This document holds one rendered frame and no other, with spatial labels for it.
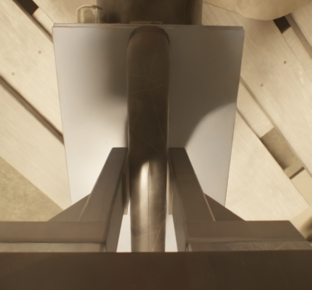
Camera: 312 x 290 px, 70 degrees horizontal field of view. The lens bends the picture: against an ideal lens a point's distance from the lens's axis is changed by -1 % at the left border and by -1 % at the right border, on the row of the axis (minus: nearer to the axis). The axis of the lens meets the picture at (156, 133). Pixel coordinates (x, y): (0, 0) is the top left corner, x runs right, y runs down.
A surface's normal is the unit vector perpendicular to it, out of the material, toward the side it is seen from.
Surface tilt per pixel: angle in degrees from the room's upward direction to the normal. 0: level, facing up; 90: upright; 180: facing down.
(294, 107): 0
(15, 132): 0
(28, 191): 0
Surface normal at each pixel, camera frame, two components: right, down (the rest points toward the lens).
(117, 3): -0.51, 0.25
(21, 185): 0.02, 0.29
